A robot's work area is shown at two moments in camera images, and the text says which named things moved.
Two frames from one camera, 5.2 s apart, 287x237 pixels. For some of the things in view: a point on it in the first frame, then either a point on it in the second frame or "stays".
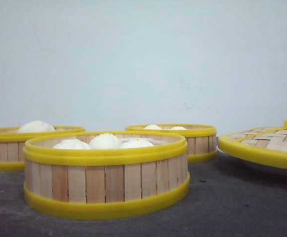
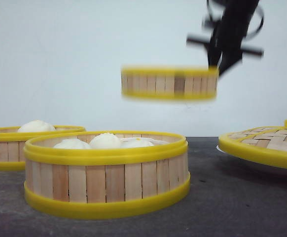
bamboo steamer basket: x=5 y=146 stays
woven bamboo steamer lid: x=278 y=145 stays
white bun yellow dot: x=131 y=142 stays
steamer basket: x=200 y=139 to x=170 y=83
